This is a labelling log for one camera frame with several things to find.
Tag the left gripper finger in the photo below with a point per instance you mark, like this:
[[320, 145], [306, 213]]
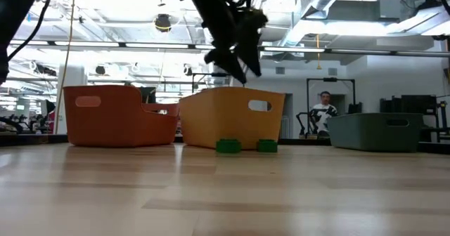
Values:
[[226, 64], [249, 46]]

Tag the yellow plastic bin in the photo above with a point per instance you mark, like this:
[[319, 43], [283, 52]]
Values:
[[211, 120]]

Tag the green square toy brick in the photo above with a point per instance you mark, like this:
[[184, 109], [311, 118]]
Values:
[[267, 146], [228, 146]]

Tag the large orange plastic bin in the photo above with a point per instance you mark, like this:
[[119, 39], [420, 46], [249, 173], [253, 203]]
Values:
[[105, 123]]

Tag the black background robot arm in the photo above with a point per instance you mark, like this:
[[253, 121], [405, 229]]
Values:
[[301, 123]]

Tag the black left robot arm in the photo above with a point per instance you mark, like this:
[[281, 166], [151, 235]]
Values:
[[17, 18]]

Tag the yellow hanging pendant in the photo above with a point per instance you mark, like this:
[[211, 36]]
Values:
[[319, 66]]

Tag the white radiator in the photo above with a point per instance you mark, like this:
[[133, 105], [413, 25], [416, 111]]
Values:
[[285, 127]]

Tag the person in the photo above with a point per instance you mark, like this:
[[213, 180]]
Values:
[[323, 111]]

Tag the grey ceiling beam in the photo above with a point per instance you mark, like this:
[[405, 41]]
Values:
[[386, 52]]

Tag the long ceiling light strip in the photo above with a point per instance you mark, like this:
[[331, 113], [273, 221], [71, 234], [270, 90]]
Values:
[[88, 44]]

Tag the teal plastic bin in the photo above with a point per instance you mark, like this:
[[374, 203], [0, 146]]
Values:
[[369, 132]]

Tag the black equipment rack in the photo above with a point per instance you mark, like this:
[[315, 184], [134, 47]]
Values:
[[408, 104]]

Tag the black gantry frame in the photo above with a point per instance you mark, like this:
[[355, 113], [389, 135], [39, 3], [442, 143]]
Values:
[[330, 79], [211, 74]]

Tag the grey wall vent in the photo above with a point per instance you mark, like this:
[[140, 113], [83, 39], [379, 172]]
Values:
[[280, 70], [333, 71]]

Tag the grey rectangular duct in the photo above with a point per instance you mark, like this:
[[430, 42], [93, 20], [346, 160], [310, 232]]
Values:
[[351, 9]]

